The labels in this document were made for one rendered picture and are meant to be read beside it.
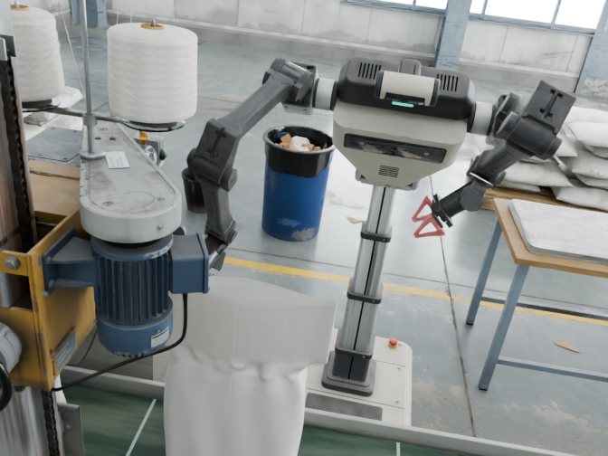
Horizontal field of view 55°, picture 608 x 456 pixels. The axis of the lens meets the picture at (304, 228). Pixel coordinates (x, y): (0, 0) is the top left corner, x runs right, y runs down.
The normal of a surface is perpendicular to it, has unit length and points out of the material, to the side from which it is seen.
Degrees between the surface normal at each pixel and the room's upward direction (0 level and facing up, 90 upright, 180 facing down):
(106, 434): 0
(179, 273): 90
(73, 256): 0
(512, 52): 90
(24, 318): 90
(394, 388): 0
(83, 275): 90
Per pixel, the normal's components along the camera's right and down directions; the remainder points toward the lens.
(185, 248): 0.10, -0.87
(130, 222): 0.22, 0.48
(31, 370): -0.12, 0.45
